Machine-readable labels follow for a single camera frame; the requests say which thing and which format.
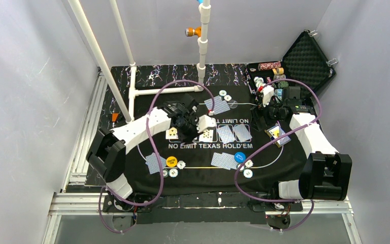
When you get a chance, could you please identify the blue-backed playing card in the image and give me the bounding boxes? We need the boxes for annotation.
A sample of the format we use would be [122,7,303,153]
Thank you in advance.
[222,153,238,170]
[213,101,230,115]
[217,125,236,144]
[233,124,252,142]
[145,153,159,174]
[146,154,166,174]
[211,152,231,170]
[214,96,229,113]

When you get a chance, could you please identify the blue playing card deck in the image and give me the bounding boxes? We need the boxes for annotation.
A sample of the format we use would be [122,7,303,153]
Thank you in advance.
[265,124,291,147]

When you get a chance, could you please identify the blue small blind button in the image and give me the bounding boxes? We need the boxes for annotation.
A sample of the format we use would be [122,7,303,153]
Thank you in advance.
[234,152,246,163]

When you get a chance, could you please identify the white blue poker chip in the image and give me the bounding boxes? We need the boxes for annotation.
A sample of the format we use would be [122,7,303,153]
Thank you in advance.
[244,160,254,168]
[176,161,186,170]
[223,95,232,102]

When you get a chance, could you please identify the green poker chip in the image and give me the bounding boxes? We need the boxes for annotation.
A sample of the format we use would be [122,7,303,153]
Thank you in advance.
[162,169,169,178]
[237,164,245,171]

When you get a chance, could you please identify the yellow big blind button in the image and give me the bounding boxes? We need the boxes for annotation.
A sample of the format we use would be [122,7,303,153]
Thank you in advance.
[166,156,178,168]

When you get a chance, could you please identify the white light-blue ten chip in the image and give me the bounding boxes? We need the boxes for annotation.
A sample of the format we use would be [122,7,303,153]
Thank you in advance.
[243,169,253,178]

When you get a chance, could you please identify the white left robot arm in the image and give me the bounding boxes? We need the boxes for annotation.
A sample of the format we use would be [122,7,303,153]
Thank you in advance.
[86,94,202,201]

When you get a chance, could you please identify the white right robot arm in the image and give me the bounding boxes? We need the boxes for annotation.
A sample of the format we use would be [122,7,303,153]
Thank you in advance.
[270,99,352,201]

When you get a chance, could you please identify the blue chip row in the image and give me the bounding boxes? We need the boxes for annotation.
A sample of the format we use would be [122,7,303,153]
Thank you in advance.
[274,89,283,100]

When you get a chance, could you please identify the dark green chip row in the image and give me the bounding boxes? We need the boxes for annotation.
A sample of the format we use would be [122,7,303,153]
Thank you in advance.
[273,74,289,89]

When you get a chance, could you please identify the white chips in case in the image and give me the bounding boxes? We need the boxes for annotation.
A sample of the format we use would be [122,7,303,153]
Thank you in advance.
[253,76,266,91]

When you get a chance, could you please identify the yellow chip row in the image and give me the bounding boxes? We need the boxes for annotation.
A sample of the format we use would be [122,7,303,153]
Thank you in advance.
[273,67,284,75]

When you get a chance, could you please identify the red white chip row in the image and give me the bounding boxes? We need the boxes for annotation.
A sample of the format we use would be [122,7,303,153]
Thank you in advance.
[258,62,281,71]

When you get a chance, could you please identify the black poker felt mat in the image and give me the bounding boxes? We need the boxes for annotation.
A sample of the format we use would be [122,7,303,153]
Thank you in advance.
[117,85,307,196]

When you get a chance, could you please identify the black poker chip case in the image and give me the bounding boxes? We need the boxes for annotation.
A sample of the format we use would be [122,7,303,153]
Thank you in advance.
[246,30,336,102]

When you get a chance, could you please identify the orange clamp knob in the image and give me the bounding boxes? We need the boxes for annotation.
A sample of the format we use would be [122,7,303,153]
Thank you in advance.
[185,26,202,38]

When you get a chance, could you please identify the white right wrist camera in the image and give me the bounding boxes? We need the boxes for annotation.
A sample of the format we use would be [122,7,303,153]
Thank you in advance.
[258,85,274,107]

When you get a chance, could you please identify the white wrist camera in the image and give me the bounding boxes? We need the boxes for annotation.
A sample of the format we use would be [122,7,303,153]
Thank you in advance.
[258,85,274,107]
[196,115,216,133]

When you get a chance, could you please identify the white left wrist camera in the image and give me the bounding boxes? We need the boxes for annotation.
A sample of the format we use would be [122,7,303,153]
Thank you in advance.
[196,115,216,133]

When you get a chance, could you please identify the white PVC pipe frame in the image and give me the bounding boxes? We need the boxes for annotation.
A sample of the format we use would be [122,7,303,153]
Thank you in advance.
[68,0,211,122]

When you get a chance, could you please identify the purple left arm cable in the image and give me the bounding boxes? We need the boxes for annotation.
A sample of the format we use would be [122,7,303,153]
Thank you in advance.
[98,79,216,234]

